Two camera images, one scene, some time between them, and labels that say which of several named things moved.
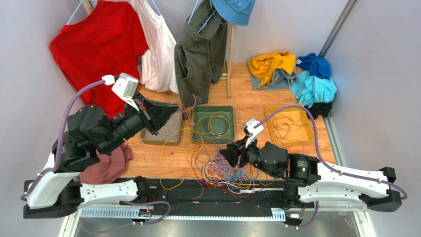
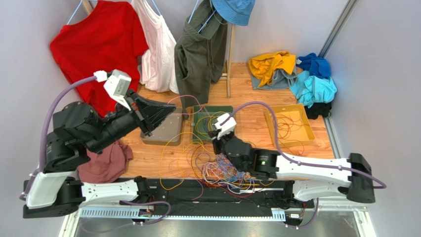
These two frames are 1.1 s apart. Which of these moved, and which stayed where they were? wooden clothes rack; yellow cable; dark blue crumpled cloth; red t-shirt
Moved: yellow cable
Stayed: red t-shirt; wooden clothes rack; dark blue crumpled cloth
